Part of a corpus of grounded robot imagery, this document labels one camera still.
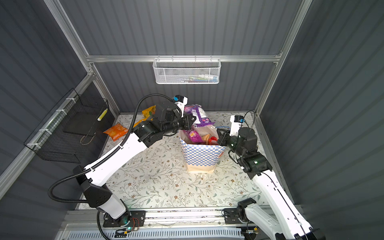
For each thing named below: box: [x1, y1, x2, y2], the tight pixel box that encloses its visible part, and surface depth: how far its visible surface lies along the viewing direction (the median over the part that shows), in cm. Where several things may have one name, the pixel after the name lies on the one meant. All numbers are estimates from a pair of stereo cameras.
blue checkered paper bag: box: [178, 130, 227, 173], surface depth 77 cm
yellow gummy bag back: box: [139, 105, 157, 122], surface depth 117 cm
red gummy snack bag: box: [208, 136, 219, 146], surface depth 91 cm
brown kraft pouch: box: [201, 133, 211, 145], surface depth 99 cm
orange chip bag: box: [103, 123, 129, 142], surface depth 107 cm
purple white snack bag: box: [184, 104, 215, 127], surface depth 72 cm
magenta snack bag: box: [185, 130, 203, 144], surface depth 88 cm
